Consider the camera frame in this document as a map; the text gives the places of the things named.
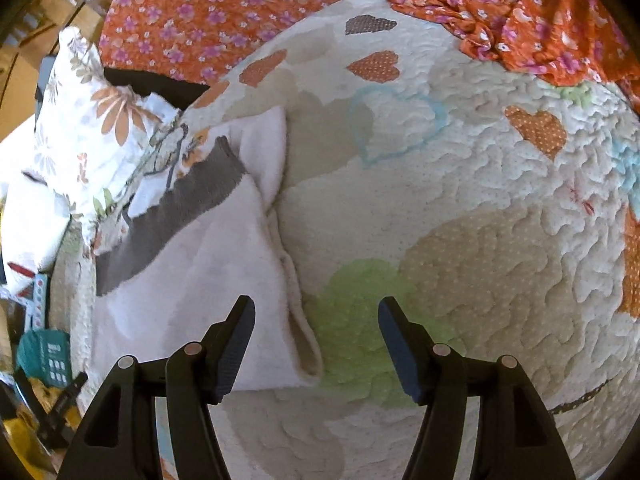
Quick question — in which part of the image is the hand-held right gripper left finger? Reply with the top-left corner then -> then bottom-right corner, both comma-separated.
59,295 -> 257,480

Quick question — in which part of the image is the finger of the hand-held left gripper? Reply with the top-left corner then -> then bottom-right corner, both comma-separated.
42,371 -> 89,450

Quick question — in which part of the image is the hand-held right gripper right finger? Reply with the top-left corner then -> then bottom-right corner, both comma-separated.
377,296 -> 574,480

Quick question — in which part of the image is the pale pink cardigan grey trim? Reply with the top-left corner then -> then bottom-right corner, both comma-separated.
92,105 -> 324,392

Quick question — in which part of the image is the teal package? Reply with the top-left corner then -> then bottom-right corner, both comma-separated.
15,328 -> 72,387

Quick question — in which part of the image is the yellow cloth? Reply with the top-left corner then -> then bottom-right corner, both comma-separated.
0,374 -> 82,463

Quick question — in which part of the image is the white box with coloured dots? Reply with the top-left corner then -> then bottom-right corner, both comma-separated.
29,272 -> 52,332

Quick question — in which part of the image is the quilted heart pattern blanket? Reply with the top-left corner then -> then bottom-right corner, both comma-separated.
50,0 -> 640,480

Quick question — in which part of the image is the white bag with red print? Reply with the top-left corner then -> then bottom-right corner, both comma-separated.
0,172 -> 72,282

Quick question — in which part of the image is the white floral pillow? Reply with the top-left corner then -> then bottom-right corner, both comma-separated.
32,26 -> 184,257

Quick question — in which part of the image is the dark cloth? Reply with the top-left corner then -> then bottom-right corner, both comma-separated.
102,66 -> 212,110

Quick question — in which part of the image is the wooden furniture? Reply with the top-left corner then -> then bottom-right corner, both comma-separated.
0,0 -> 122,137

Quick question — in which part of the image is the orange floral cloth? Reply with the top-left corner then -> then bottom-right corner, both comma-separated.
97,0 -> 640,107

